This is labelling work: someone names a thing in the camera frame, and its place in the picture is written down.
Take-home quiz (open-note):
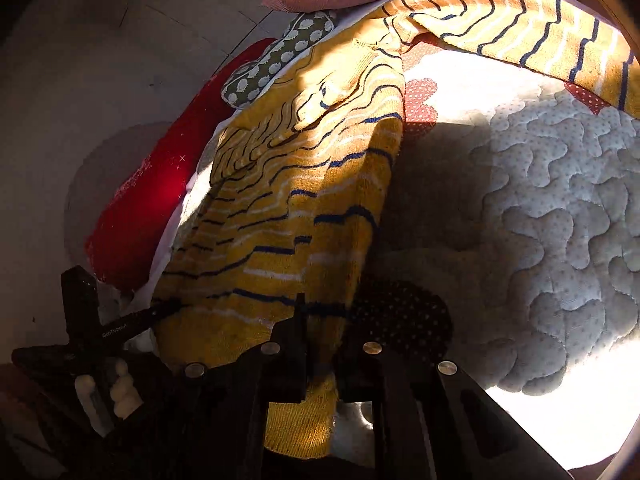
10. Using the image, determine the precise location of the white bed sheet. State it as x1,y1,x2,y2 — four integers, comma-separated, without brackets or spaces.
120,125,221,311

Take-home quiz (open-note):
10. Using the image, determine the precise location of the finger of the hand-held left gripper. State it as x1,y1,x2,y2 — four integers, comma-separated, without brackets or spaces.
100,299,185,350

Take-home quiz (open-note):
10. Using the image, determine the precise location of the yellow striped sweater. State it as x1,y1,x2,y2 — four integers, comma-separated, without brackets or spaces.
150,0,640,461

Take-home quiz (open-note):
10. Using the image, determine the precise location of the green hedgehog print pillow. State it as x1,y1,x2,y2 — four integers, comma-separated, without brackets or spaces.
221,10,337,110

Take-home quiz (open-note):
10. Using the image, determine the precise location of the quilted dotted bed blanket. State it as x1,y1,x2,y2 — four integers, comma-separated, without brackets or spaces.
185,0,640,471

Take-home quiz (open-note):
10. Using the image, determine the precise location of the red pillow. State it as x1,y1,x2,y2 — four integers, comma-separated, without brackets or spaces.
85,37,278,293

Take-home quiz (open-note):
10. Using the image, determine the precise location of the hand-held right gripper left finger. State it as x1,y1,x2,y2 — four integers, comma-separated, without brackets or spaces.
167,292,308,480

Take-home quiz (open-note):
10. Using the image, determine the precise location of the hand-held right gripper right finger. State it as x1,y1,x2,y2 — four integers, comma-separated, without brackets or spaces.
339,340,572,480

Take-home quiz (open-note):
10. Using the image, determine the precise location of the person's left hand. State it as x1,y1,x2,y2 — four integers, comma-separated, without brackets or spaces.
74,359,147,437

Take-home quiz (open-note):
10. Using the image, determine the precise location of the round grey wall panel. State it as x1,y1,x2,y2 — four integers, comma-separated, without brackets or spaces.
63,121,173,261

